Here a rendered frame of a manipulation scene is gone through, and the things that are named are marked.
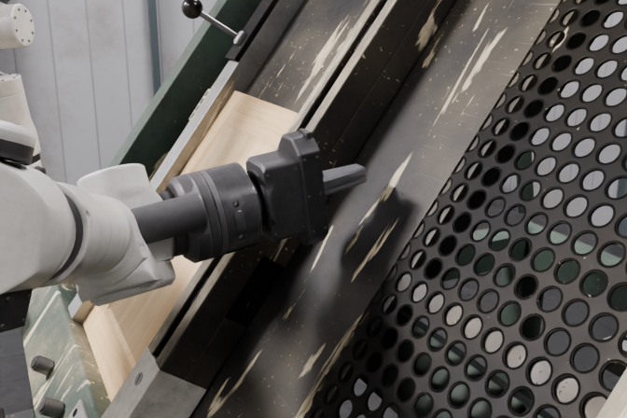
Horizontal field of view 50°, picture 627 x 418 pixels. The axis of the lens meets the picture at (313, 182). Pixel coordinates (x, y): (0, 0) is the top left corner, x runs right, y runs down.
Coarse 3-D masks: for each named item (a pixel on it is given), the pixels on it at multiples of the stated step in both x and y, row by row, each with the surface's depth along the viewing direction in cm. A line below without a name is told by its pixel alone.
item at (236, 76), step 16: (288, 0) 120; (272, 16) 120; (288, 16) 121; (272, 32) 121; (256, 48) 120; (272, 48) 121; (240, 64) 119; (256, 64) 121; (224, 80) 120; (240, 80) 120; (208, 96) 122; (224, 96) 119; (208, 112) 119; (192, 128) 120; (208, 128) 120; (176, 144) 122; (192, 144) 119; (176, 160) 118; (160, 176) 119; (80, 304) 117; (80, 320) 118
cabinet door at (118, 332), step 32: (224, 128) 115; (256, 128) 105; (192, 160) 118; (224, 160) 109; (160, 288) 102; (96, 320) 114; (128, 320) 105; (160, 320) 97; (96, 352) 107; (128, 352) 99
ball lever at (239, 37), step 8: (184, 0) 120; (192, 0) 119; (184, 8) 119; (192, 8) 119; (200, 8) 120; (192, 16) 120; (200, 16) 121; (208, 16) 120; (216, 24) 120; (232, 32) 120; (240, 32) 120; (240, 40) 120
